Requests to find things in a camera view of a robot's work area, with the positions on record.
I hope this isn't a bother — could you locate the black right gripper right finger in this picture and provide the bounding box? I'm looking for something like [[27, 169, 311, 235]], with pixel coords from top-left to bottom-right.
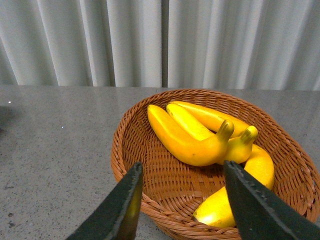
[[223, 161, 320, 240]]

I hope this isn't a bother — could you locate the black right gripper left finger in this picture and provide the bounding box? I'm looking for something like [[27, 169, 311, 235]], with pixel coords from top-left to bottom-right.
[[68, 161, 143, 240]]

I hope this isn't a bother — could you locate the yellow banana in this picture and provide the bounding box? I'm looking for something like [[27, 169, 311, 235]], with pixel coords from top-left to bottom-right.
[[147, 104, 235, 167], [166, 101, 258, 165], [169, 100, 275, 229]]

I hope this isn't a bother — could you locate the right brown wicker basket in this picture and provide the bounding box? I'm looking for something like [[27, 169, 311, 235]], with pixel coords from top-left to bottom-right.
[[111, 89, 320, 240]]

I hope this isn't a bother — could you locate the white pleated curtain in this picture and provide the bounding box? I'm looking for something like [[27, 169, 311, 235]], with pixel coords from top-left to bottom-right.
[[0, 0, 320, 90]]

